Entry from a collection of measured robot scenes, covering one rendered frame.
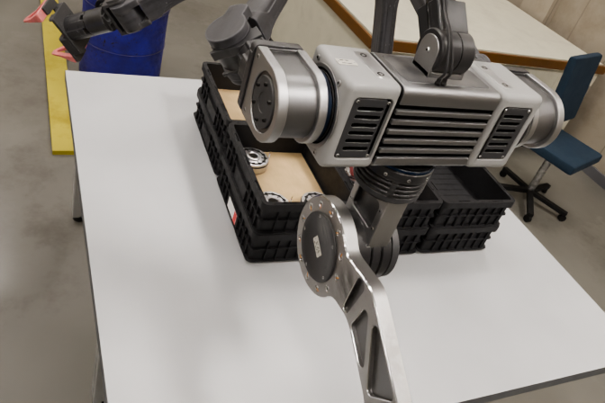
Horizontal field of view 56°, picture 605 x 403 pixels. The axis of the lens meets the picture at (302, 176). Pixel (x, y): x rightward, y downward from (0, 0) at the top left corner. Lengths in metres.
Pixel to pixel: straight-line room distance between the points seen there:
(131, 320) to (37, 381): 0.80
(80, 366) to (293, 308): 0.93
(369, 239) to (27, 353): 1.50
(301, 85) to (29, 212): 2.09
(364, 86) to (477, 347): 1.10
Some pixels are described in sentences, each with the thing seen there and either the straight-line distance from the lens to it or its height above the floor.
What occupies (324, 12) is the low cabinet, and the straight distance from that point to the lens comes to 3.98.
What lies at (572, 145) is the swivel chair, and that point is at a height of 0.47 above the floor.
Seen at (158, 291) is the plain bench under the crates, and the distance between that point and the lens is 1.54.
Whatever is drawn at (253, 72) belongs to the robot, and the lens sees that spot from 0.89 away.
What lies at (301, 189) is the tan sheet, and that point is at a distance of 1.77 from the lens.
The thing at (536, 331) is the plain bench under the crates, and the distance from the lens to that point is 1.94.
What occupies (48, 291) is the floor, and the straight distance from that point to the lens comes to 2.46.
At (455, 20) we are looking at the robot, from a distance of 0.96.
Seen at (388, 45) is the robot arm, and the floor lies 1.33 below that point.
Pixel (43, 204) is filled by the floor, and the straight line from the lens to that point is 2.83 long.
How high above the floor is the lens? 1.85
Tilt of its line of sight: 34 degrees down
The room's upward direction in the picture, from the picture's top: 19 degrees clockwise
